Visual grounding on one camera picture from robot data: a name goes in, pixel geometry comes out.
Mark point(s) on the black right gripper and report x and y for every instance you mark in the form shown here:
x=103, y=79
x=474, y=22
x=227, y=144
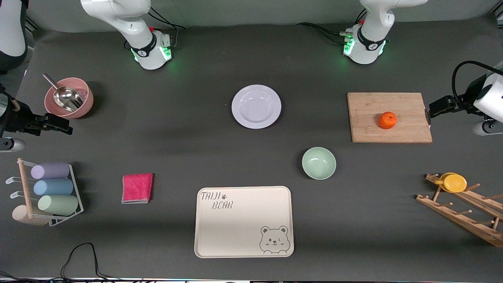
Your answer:
x=17, y=119

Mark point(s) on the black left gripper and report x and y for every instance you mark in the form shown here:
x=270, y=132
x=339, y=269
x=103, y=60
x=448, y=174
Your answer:
x=460, y=103

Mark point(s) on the orange fruit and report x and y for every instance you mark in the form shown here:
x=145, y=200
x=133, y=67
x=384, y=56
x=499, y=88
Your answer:
x=387, y=120

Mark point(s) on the white round plate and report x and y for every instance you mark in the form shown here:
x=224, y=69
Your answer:
x=256, y=107

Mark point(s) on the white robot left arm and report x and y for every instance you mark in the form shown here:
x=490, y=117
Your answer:
x=369, y=43

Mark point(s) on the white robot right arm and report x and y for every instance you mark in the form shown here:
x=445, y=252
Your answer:
x=149, y=51

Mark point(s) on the metal scoop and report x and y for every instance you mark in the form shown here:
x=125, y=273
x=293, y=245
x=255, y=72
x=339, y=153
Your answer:
x=67, y=98

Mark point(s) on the pink bowl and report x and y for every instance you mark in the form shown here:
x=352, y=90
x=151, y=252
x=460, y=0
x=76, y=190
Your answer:
x=84, y=104

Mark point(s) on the purple cup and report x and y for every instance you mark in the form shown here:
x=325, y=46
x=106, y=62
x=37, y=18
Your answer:
x=51, y=171

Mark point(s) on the blue cup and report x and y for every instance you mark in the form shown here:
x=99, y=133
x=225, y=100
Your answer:
x=54, y=187

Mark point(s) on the yellow cup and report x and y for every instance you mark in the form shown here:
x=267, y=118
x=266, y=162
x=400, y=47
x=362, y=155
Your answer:
x=455, y=183

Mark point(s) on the wooden cutting board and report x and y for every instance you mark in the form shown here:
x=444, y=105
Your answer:
x=367, y=125

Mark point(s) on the green cup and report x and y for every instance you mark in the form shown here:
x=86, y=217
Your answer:
x=59, y=204

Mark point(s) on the beige cup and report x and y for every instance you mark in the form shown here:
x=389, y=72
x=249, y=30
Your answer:
x=19, y=215

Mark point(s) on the pink folded cloth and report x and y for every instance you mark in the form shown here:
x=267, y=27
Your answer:
x=137, y=188

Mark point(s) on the wooden peg drying rack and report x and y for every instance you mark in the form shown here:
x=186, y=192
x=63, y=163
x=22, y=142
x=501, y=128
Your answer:
x=456, y=214

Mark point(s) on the light green bowl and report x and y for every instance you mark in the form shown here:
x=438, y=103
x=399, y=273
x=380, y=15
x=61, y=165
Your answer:
x=319, y=163

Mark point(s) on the cream bear print tray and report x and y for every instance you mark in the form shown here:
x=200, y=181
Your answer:
x=239, y=228

